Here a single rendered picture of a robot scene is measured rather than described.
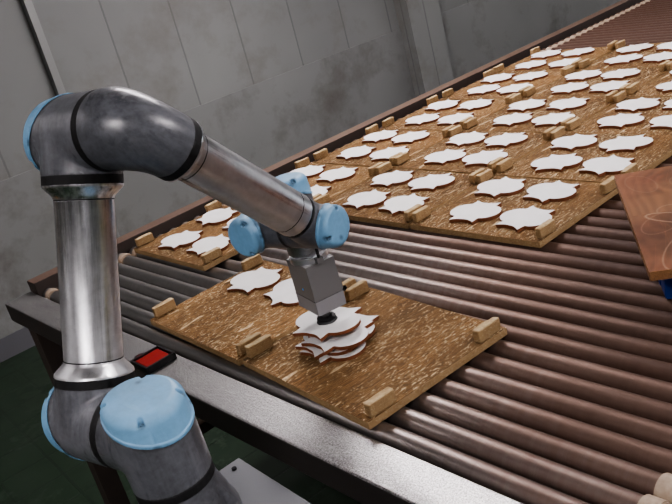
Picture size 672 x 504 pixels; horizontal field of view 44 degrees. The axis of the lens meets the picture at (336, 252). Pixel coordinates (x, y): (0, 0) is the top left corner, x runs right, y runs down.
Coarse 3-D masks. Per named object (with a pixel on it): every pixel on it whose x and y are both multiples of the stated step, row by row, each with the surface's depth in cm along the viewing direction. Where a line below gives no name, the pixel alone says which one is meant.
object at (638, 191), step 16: (624, 176) 181; (640, 176) 179; (656, 176) 177; (624, 192) 173; (640, 192) 171; (656, 192) 169; (624, 208) 169; (640, 208) 164; (656, 208) 162; (640, 224) 157; (656, 224) 155; (640, 240) 151; (656, 240) 149; (656, 256) 143; (656, 272) 139
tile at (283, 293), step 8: (288, 280) 200; (280, 288) 197; (288, 288) 196; (264, 296) 196; (272, 296) 194; (280, 296) 193; (288, 296) 191; (296, 296) 190; (272, 304) 190; (280, 304) 190; (288, 304) 188; (296, 304) 188
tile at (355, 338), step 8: (360, 328) 162; (328, 336) 162; (336, 336) 162; (344, 336) 161; (352, 336) 160; (360, 336) 159; (368, 336) 160; (304, 344) 163; (312, 344) 162; (320, 344) 160; (328, 344) 159; (336, 344) 158; (344, 344) 158; (352, 344) 157; (360, 344) 158; (328, 352) 158
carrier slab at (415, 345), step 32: (384, 320) 170; (416, 320) 167; (448, 320) 163; (480, 320) 160; (288, 352) 168; (384, 352) 158; (416, 352) 155; (448, 352) 152; (480, 352) 152; (288, 384) 156; (320, 384) 153; (352, 384) 150; (384, 384) 147; (416, 384) 145; (352, 416) 141; (384, 416) 140
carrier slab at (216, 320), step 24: (264, 264) 216; (216, 288) 209; (168, 312) 203; (192, 312) 199; (216, 312) 195; (240, 312) 192; (264, 312) 189; (288, 312) 185; (192, 336) 186; (216, 336) 183; (240, 336) 180; (240, 360) 171
